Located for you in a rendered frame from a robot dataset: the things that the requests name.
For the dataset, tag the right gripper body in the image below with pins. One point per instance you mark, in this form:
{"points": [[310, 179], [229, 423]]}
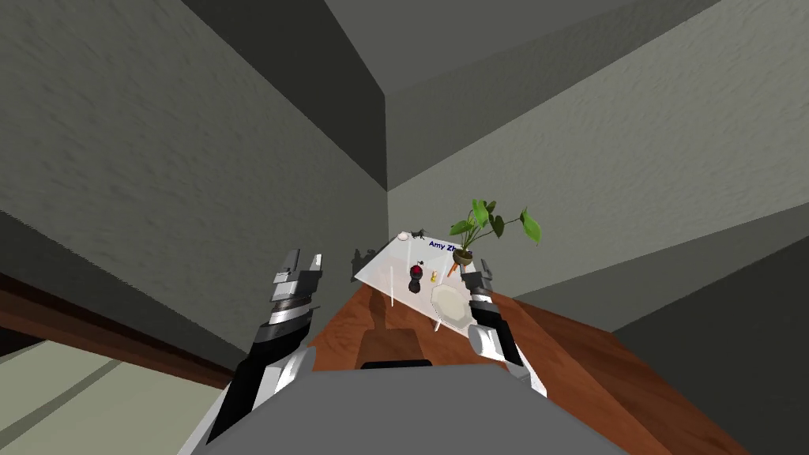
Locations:
{"points": [[481, 287]]}

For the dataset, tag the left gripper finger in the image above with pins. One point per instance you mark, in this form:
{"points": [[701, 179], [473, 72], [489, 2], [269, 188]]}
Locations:
{"points": [[290, 261], [316, 263]]}

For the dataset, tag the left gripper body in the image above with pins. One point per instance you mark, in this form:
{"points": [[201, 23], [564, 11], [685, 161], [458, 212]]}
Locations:
{"points": [[296, 285]]}

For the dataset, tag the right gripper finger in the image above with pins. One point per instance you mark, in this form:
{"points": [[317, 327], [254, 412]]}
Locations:
{"points": [[486, 265], [468, 270]]}

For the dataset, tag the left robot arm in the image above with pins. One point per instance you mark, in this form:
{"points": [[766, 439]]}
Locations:
{"points": [[272, 354]]}

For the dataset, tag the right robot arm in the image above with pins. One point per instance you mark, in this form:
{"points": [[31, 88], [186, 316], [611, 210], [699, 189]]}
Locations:
{"points": [[496, 335]]}

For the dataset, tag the orange carrot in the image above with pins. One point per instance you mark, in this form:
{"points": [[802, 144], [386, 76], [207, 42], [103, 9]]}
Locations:
{"points": [[452, 270]]}

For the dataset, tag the pale octagonal plate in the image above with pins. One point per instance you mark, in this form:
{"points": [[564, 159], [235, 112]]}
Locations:
{"points": [[452, 304]]}

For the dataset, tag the green potted plant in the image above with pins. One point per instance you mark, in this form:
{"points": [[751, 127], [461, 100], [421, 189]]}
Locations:
{"points": [[483, 221]]}

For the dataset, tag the black and red pepper mill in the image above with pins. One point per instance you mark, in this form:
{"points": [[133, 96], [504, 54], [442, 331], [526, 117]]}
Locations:
{"points": [[415, 278]]}

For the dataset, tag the small black cat figure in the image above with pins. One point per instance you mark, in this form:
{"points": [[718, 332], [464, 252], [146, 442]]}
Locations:
{"points": [[418, 234]]}

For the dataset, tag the white table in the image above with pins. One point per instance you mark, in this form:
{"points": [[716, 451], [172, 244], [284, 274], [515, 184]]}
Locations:
{"points": [[395, 268]]}

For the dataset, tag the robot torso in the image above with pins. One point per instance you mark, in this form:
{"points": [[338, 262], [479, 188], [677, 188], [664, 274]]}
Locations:
{"points": [[417, 411]]}

